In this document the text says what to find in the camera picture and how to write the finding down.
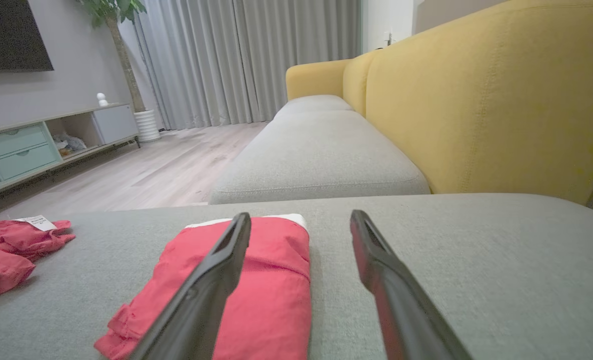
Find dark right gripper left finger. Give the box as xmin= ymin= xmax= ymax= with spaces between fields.
xmin=129 ymin=212 xmax=252 ymax=360

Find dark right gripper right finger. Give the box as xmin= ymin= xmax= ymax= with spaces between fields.
xmin=350 ymin=209 xmax=472 ymax=360

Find red shorts with white band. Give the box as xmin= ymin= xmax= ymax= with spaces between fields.
xmin=94 ymin=214 xmax=311 ymax=360

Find red white basketball jersey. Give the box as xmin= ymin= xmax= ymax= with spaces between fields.
xmin=0 ymin=215 xmax=76 ymax=302

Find large grey sofa seat cushion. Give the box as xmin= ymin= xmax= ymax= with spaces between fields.
xmin=0 ymin=194 xmax=593 ymax=360

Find white ribbed plant pot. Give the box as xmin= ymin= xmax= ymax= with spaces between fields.
xmin=134 ymin=109 xmax=161 ymax=143

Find grey cabinet door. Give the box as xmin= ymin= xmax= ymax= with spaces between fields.
xmin=92 ymin=104 xmax=140 ymax=146

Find grey plush toy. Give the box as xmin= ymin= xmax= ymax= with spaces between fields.
xmin=51 ymin=132 xmax=87 ymax=159

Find pale wooden TV cabinet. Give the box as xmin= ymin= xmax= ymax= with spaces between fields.
xmin=0 ymin=102 xmax=141 ymax=203

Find pale green cabinet drawer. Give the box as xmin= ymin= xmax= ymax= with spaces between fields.
xmin=0 ymin=124 xmax=50 ymax=160
xmin=0 ymin=143 xmax=60 ymax=181

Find small grey sofa seat cushion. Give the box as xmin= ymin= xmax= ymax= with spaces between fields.
xmin=274 ymin=95 xmax=353 ymax=121

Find narrow yellow sofa back cushion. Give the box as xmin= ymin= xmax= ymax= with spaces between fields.
xmin=343 ymin=50 xmax=378 ymax=118

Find large yellow sofa back cushion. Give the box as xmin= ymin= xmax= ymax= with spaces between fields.
xmin=365 ymin=0 xmax=593 ymax=206

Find grey pleated curtain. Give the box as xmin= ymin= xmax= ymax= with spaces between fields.
xmin=134 ymin=0 xmax=363 ymax=132

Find yellow sofa armrest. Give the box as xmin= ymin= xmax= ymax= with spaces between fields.
xmin=285 ymin=59 xmax=352 ymax=102

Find green indoor tree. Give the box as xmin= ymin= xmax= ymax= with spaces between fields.
xmin=76 ymin=0 xmax=148 ymax=113

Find black wall television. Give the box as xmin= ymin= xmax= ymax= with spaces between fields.
xmin=0 ymin=0 xmax=55 ymax=74

